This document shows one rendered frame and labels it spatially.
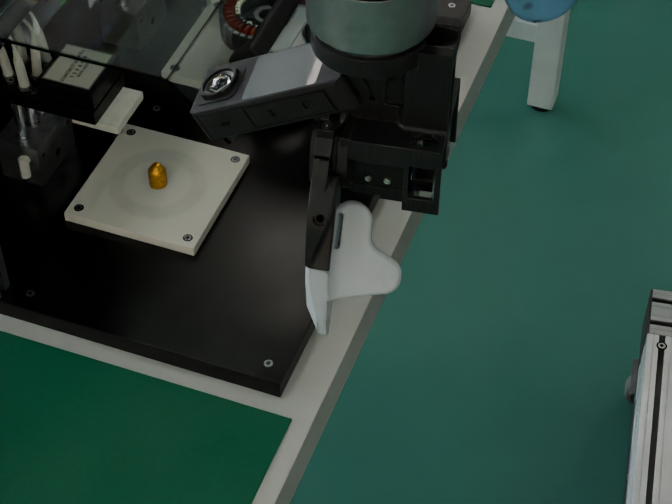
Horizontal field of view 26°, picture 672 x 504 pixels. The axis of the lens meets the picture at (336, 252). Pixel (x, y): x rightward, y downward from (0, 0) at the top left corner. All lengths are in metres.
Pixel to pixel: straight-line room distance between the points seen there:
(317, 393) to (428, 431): 0.91
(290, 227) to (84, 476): 0.35
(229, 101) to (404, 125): 0.11
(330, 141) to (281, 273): 0.63
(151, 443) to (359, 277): 0.53
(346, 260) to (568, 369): 1.54
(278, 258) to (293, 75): 0.65
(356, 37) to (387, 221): 0.78
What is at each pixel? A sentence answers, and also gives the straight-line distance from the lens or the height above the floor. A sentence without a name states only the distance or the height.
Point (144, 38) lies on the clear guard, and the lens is 1.31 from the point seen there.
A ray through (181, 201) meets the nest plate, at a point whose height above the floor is 0.78.
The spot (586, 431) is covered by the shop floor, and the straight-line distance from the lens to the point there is 2.35.
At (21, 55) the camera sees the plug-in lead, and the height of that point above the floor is 0.91.
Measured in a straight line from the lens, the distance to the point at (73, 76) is 1.50.
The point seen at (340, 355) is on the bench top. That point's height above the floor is 0.75.
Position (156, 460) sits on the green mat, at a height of 0.75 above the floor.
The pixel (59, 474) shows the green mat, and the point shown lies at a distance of 1.39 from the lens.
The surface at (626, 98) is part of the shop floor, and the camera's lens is 2.91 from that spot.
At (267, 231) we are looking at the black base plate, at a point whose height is 0.77.
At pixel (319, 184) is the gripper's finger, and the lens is 0.88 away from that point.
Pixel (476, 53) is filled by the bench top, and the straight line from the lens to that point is 1.79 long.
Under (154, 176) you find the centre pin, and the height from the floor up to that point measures 0.80.
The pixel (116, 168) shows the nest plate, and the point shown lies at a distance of 1.60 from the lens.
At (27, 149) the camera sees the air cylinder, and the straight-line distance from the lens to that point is 1.58.
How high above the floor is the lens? 1.88
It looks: 47 degrees down
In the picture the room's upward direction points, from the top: straight up
